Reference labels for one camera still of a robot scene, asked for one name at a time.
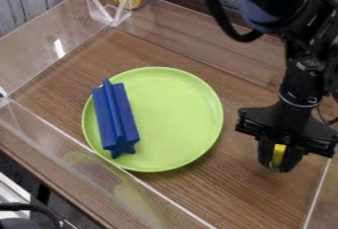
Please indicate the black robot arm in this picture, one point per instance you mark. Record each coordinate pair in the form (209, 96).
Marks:
(306, 23)

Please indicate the blue plastic block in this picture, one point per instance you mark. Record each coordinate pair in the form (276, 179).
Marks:
(118, 128)

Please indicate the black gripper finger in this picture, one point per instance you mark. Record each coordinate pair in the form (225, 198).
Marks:
(266, 149)
(292, 156)

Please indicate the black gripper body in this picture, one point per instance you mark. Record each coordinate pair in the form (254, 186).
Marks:
(290, 126)

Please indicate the yellow toy banana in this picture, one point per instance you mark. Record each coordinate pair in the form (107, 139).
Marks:
(276, 163)

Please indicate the clear acrylic tray walls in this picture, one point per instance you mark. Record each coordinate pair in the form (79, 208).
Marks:
(58, 57)

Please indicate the green round plate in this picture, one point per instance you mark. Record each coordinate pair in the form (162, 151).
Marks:
(178, 114)

